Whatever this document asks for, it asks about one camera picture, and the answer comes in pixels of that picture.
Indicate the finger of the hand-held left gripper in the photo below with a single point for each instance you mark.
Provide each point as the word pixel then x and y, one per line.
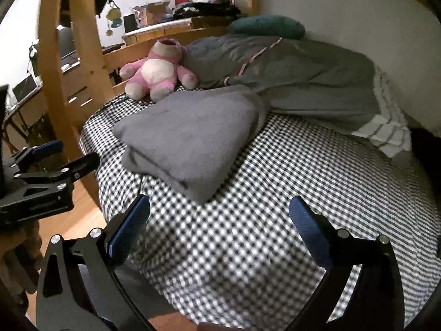
pixel 84 164
pixel 48 148

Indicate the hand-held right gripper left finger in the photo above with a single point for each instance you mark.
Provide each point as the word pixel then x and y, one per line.
pixel 129 227

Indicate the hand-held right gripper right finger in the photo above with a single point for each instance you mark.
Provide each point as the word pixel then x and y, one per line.
pixel 310 234

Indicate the grey waffle-weave towel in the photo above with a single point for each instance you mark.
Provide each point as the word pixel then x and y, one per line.
pixel 193 138

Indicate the pile of dark clothes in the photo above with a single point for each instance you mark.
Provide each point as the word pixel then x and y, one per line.
pixel 206 8

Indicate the person's left hand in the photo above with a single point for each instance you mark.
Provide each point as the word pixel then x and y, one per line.
pixel 19 262

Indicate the wooden chair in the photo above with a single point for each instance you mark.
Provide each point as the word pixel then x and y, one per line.
pixel 27 127

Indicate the black white checked bed sheet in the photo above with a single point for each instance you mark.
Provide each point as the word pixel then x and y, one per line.
pixel 282 193

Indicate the laptop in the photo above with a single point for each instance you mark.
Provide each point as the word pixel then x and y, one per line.
pixel 24 88

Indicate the computer monitor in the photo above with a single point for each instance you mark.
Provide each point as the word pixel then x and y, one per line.
pixel 67 43

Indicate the pink plush bear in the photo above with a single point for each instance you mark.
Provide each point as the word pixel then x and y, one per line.
pixel 155 72

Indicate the white striped towel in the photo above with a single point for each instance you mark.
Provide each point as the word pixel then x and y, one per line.
pixel 389 127

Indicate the black cloth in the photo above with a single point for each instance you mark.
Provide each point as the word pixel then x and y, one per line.
pixel 420 144

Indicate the hanging plush toys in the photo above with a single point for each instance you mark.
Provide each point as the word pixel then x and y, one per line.
pixel 113 19

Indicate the black cylinder speaker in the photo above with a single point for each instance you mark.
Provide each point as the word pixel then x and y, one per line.
pixel 129 23

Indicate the grey duvet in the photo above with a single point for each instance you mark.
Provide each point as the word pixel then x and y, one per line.
pixel 299 72

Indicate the cardboard box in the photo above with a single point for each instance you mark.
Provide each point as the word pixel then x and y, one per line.
pixel 155 10

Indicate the teal pillow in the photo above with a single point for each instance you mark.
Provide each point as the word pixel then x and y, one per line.
pixel 268 26

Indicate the wooden bunk bed frame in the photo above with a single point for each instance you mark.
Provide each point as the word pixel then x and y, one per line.
pixel 51 58

